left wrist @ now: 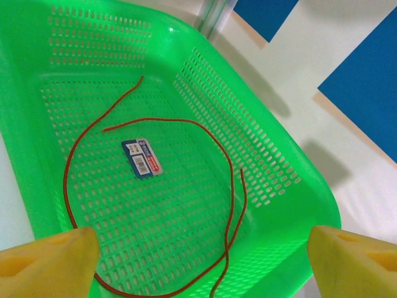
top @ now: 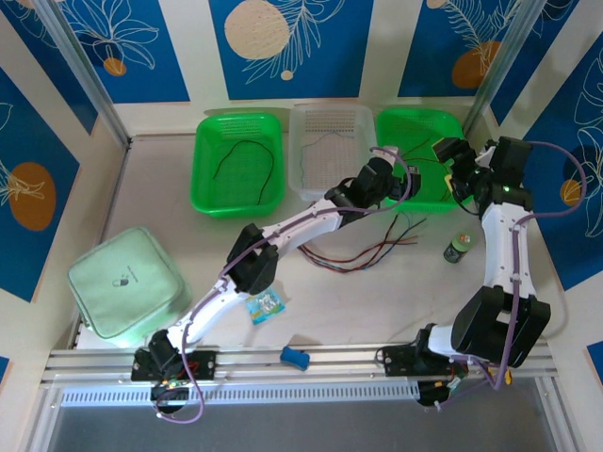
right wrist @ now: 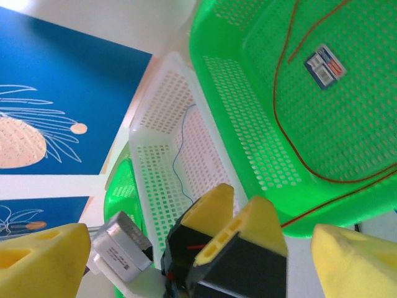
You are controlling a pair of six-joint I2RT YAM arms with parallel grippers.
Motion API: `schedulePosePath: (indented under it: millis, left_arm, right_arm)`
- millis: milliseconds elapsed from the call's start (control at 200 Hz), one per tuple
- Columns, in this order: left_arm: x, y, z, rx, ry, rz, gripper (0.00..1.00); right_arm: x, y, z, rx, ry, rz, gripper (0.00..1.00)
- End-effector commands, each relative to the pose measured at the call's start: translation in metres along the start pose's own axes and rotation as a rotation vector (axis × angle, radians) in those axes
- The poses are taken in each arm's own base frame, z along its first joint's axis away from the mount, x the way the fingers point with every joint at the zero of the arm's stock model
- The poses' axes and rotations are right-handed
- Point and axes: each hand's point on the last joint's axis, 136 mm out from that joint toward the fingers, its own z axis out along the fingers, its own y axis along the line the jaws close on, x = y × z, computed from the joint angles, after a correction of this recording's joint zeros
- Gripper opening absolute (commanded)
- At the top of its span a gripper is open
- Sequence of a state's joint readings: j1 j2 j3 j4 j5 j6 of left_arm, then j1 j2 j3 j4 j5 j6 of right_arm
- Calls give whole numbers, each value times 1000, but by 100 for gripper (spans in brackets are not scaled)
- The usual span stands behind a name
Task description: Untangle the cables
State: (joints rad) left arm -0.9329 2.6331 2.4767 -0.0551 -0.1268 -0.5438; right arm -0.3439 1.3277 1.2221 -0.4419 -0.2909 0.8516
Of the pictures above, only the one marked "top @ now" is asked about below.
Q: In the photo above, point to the green plastic basket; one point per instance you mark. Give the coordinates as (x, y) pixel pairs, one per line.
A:
(414, 132)
(240, 179)

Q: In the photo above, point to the small green bottle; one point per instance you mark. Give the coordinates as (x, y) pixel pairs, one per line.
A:
(459, 247)

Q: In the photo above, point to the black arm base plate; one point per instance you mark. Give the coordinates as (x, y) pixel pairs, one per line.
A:
(205, 365)
(396, 362)

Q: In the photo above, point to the blue snack packet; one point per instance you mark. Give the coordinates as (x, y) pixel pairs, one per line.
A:
(266, 306)

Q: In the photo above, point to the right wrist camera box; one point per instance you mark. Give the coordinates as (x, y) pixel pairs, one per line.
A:
(487, 155)

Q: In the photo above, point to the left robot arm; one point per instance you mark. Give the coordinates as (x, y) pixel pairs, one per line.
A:
(301, 226)

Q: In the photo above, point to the white plastic basket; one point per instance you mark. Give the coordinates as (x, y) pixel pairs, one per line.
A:
(330, 160)

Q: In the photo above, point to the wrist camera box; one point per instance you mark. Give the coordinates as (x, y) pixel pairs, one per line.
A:
(384, 155)
(487, 155)

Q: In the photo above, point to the mint green zip pouch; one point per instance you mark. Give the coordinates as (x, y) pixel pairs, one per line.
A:
(122, 282)

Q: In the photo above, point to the aluminium corner post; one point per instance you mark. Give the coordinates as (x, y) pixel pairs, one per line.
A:
(87, 70)
(504, 66)

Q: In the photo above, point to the blue sponge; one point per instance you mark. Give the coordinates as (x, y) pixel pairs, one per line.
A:
(294, 359)

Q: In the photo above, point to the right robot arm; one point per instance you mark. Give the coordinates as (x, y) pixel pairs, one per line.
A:
(504, 245)

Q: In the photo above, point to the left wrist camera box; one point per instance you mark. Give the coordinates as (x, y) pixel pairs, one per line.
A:
(384, 155)

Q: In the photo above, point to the aluminium frame rail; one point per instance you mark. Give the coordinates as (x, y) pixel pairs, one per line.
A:
(344, 362)

